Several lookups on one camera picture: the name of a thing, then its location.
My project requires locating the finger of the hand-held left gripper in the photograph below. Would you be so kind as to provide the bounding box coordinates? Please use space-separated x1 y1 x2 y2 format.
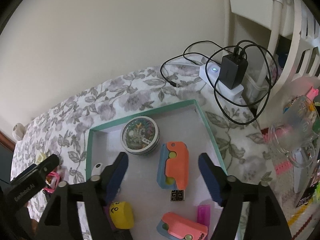
37 154 61 178

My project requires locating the magenta plastic case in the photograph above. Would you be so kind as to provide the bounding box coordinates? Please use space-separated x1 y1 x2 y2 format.
196 204 212 224

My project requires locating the blue orange toy knife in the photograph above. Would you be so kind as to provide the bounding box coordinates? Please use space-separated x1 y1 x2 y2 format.
156 212 208 240
156 141 190 189

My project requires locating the black wall charger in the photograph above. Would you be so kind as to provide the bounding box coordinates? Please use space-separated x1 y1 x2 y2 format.
219 53 249 90

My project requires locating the white plastic furniture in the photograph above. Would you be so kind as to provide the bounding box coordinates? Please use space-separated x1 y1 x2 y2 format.
221 0 320 130

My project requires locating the round tin with colourful bands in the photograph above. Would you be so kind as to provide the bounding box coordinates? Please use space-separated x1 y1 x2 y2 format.
120 116 160 156

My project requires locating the clear glass mug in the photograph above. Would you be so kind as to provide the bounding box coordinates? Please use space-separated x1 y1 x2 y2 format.
269 95 320 168

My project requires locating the black cable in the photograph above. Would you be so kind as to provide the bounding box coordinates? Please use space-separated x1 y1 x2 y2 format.
160 40 250 88

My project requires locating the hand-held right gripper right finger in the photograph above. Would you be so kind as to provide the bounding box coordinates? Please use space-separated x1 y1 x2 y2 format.
198 152 293 240

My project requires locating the gold black patterned tag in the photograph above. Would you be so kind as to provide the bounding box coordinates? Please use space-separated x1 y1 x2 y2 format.
170 189 187 202

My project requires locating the pink brick strip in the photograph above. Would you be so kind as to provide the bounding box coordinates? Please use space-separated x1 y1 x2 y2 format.
275 159 295 177

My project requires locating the purple yellow mushroom toy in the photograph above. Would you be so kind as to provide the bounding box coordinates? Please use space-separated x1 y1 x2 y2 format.
108 201 135 230

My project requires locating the black charger with cables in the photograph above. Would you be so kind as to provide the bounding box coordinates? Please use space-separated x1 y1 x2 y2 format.
212 40 279 125

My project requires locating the small white device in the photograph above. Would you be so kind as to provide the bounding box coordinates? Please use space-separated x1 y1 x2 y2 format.
91 163 105 177

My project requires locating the white power strip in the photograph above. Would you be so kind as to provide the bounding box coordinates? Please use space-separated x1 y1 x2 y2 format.
199 64 245 103

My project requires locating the teal shallow box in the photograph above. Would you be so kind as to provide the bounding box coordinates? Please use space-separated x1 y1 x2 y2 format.
85 99 228 240

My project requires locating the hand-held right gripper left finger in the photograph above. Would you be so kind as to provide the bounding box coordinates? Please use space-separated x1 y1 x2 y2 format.
36 151 134 240

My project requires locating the white round object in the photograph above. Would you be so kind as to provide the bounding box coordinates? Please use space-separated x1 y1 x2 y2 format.
12 122 25 140

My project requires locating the floral blanket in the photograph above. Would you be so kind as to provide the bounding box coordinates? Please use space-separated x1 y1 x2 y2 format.
12 66 320 240

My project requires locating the wooden bed frame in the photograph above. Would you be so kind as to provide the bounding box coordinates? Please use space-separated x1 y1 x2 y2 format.
0 129 16 153

